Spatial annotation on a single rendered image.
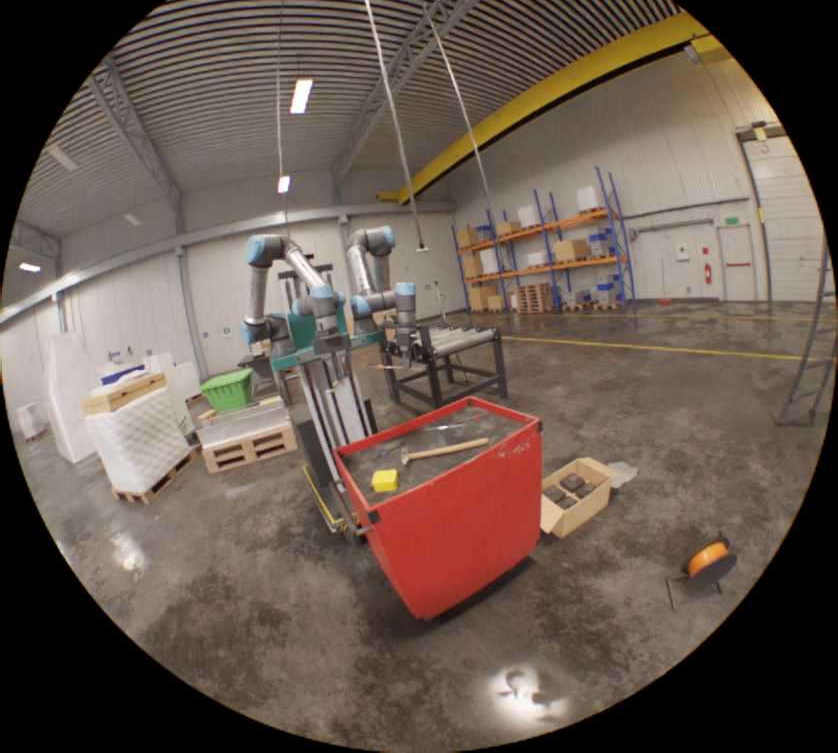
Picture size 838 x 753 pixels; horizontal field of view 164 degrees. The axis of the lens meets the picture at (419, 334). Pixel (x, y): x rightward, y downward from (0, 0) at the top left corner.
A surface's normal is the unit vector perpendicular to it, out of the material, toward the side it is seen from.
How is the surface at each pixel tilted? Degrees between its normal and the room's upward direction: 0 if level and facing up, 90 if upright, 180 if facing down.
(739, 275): 90
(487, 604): 0
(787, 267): 90
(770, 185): 90
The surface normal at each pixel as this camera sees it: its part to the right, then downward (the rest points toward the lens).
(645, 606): -0.19, -0.97
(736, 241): -0.86, 0.24
